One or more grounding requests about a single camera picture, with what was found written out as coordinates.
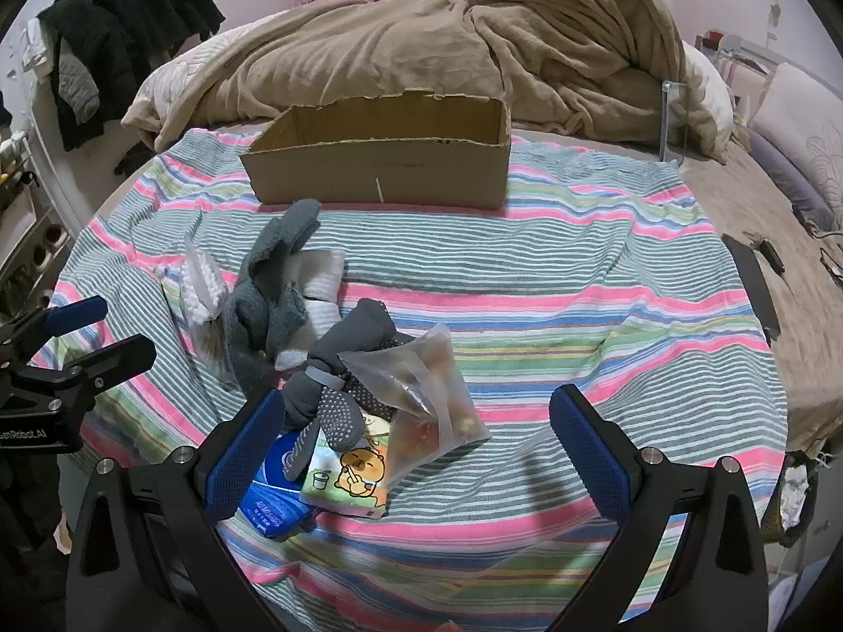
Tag black flat bar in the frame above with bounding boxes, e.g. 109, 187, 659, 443
720, 232, 782, 347

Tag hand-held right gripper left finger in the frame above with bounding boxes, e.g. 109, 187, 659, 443
66, 387, 291, 632

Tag grey dotted anti-slip sock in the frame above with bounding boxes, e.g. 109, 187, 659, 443
282, 298, 404, 483

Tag grey fuzzy sock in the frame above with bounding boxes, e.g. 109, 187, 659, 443
219, 276, 310, 391
245, 199, 324, 297

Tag dark mesh bag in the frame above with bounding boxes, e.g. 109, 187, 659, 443
759, 449, 832, 547

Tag clear plastic snack bag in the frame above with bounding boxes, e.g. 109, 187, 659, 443
338, 324, 492, 487

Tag beige fleece blanket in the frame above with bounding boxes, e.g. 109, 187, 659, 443
122, 0, 689, 154

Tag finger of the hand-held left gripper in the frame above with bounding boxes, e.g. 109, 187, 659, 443
0, 296, 110, 371
12, 333, 158, 410

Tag floral cream cushion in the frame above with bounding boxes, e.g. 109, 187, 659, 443
751, 62, 843, 231

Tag black cable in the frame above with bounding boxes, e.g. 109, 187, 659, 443
743, 230, 843, 291

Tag cream patterned quilt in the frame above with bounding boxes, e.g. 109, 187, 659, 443
122, 25, 278, 139

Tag black hanging jackets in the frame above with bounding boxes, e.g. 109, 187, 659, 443
36, 0, 228, 154

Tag white pillow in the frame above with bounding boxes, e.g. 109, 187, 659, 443
681, 39, 736, 165

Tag brown cardboard box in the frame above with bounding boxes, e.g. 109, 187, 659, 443
238, 91, 513, 207

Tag metal storage shelf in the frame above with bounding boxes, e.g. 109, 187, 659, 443
0, 125, 70, 291

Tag striped pastel blanket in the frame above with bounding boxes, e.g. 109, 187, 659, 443
49, 128, 791, 610

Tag grey hanging garment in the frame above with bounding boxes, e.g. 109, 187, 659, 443
56, 53, 101, 125

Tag green cartoon tissue packet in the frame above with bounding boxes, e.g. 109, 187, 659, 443
299, 408, 396, 518

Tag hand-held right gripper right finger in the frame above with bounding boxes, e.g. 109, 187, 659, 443
548, 383, 771, 632

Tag bag of cotton swabs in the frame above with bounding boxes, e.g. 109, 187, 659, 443
161, 237, 230, 344

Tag brown bed sheet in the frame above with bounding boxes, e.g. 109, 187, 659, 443
678, 145, 843, 452

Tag upright smartphone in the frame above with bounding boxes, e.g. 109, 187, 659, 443
659, 79, 690, 163

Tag navy sock with white band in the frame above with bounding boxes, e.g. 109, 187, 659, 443
240, 431, 325, 539

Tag blue-grey pillow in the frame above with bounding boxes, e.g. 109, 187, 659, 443
747, 130, 824, 228

